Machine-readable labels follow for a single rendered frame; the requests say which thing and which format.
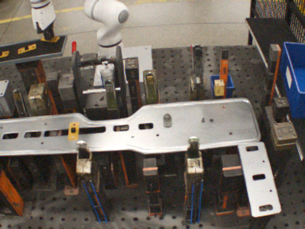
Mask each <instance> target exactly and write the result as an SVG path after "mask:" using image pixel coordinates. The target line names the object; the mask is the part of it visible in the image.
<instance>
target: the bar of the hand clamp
mask: <svg viewBox="0 0 305 229"><path fill-rule="evenodd" d="M192 72H193V84H194V85H193V86H194V88H196V77H198V76H200V80H201V83H200V85H201V87H203V46H202V44H192Z"/></svg>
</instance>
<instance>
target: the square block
mask: <svg viewBox="0 0 305 229"><path fill-rule="evenodd" d="M296 140H297V136H296V132H295V130H294V127H293V125H292V122H282V123H277V124H274V125H273V127H272V128H271V132H270V140H269V144H268V146H267V154H268V159H269V161H270V165H271V170H272V174H273V179H274V182H275V185H276V190H277V188H278V186H279V184H280V180H281V179H282V176H283V173H284V171H285V169H286V166H287V164H288V161H289V158H290V154H291V152H292V150H293V149H294V146H295V143H296ZM265 178H266V177H265V175H264V174H261V176H260V178H259V179H258V180H261V179H265ZM277 192H278V190H277Z"/></svg>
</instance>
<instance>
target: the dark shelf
mask: <svg viewBox="0 0 305 229"><path fill-rule="evenodd" d="M245 20H246V25H247V27H248V29H249V31H250V33H251V35H252V37H253V39H254V41H255V43H256V45H257V47H258V49H259V52H260V54H261V56H262V58H263V61H264V63H265V65H266V67H267V68H268V59H269V51H270V50H269V49H270V44H276V45H279V48H280V50H281V54H280V60H279V66H278V67H279V68H278V71H277V73H278V74H277V77H276V84H275V90H276V92H277V94H278V96H279V98H280V97H286V99H287V101H288V97H287V94H286V88H285V84H284V80H283V76H282V72H281V69H280V64H281V62H282V56H283V55H282V54H283V48H284V45H283V44H284V42H291V43H299V42H298V41H297V39H296V38H295V36H294V34H293V32H292V31H291V30H290V28H289V26H288V24H287V23H286V22H285V20H284V19H283V18H263V17H262V18H258V17H257V18H253V17H251V18H246V19H245ZM288 104H289V101H288ZM286 118H287V120H288V122H292V125H293V127H294V130H295V132H296V136H297V140H296V147H297V150H298V152H299V155H300V158H301V161H302V164H303V166H305V119H299V118H292V115H291V111H290V106H289V109H288V114H287V117H286Z"/></svg>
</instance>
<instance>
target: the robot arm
mask: <svg viewBox="0 0 305 229"><path fill-rule="evenodd" d="M30 4H31V6H32V7H33V8H32V19H33V23H34V29H37V34H42V33H43V35H44V37H45V40H49V41H51V36H53V37H55V36H54V31H53V28H54V26H53V23H54V21H55V19H56V13H55V11H54V7H53V4H52V2H51V0H30ZM84 13H85V14H86V16H87V17H89V18H90V19H92V20H95V21H99V22H101V23H103V24H104V26H102V27H100V28H99V30H98V32H97V37H96V38H97V43H98V46H99V52H100V55H101V56H103V55H107V54H109V55H110V56H115V52H116V48H117V46H118V45H120V46H121V50H122V52H121V54H122V58H123V59H124V58H125V52H124V46H123V40H122V36H121V29H122V27H123V25H124V24H125V23H126V22H127V20H128V19H129V11H128V9H127V6H126V5H125V4H123V3H120V2H118V1H115V0H86V1H85V3H84ZM44 29H45V30H44ZM100 66H102V65H99V66H98V67H97V69H96V72H97V75H98V77H99V78H100V79H101V75H100V71H99V68H100Z"/></svg>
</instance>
